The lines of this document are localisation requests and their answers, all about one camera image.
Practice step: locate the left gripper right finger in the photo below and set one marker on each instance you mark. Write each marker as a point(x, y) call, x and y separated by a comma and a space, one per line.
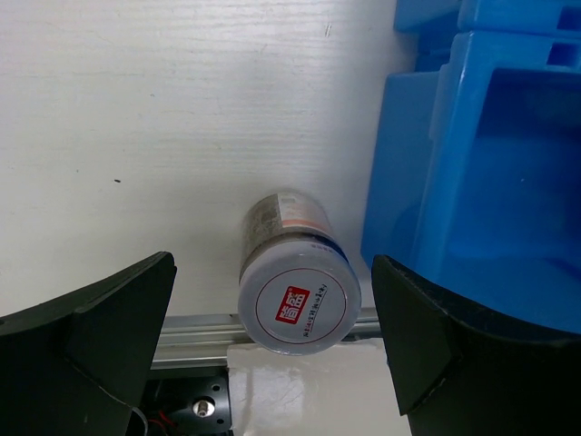
point(460, 368)

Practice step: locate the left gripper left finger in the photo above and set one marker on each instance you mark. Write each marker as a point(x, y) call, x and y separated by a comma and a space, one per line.
point(78, 364)

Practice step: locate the short silver-lid jar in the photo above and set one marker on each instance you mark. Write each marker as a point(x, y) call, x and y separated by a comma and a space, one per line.
point(299, 294)

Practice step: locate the blue three-compartment plastic bin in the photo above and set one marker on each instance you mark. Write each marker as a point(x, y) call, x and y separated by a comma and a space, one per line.
point(475, 182)

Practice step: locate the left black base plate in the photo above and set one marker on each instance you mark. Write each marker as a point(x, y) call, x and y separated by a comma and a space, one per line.
point(186, 401)

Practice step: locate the front aluminium rail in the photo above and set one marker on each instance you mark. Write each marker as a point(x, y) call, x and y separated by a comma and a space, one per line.
point(197, 341)

